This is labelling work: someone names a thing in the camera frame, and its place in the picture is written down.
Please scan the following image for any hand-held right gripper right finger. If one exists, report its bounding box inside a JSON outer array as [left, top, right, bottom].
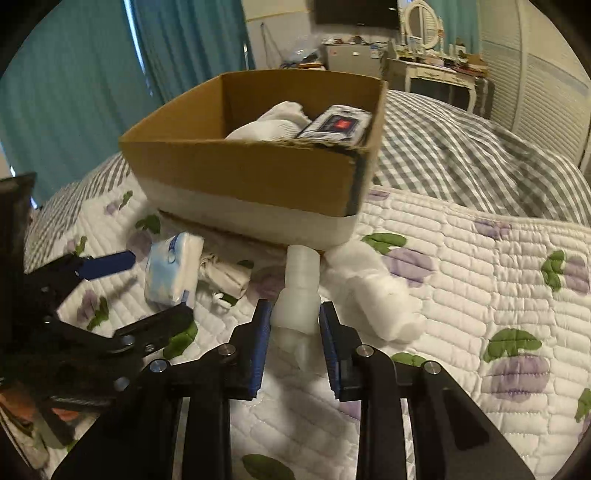
[[318, 302, 550, 480]]

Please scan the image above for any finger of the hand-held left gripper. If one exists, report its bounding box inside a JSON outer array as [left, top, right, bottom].
[[28, 250, 137, 301], [42, 304, 195, 370]]

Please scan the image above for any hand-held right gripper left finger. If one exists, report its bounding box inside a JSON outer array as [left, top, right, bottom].
[[51, 299, 273, 480]]

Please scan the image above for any white translucent plastic bottle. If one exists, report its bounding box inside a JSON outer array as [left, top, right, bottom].
[[270, 244, 324, 367]]

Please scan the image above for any brown cardboard box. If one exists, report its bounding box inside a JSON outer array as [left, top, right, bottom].
[[119, 70, 389, 250]]

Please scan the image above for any blue white tissue packet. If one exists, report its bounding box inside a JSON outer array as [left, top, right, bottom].
[[144, 232, 205, 309]]

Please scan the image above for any white fluffy towel roll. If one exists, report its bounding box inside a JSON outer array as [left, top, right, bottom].
[[323, 240, 428, 343]]

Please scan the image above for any white floral quilt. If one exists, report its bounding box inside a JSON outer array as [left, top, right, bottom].
[[23, 185, 591, 480]]

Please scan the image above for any teal curtain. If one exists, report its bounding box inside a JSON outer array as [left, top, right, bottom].
[[0, 0, 256, 206]]

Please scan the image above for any white cloth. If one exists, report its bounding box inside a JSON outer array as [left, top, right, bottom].
[[225, 102, 315, 141]]

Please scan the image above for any wet wipes packet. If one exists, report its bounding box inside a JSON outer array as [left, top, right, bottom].
[[294, 104, 374, 144]]

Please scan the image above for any grey checkered blanket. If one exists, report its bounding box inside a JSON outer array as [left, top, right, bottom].
[[23, 89, 591, 273]]

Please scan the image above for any white mini fridge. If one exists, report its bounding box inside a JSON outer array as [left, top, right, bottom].
[[322, 42, 385, 78]]

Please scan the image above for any white dressing table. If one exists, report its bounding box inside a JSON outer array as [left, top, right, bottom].
[[384, 44, 491, 114]]

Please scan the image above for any white oval mirror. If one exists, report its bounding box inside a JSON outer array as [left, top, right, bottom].
[[405, 0, 440, 51]]

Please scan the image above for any white louvered wardrobe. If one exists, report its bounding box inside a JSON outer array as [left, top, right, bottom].
[[478, 0, 591, 167]]

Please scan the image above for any black wall television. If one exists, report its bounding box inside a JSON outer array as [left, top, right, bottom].
[[314, 0, 400, 29]]

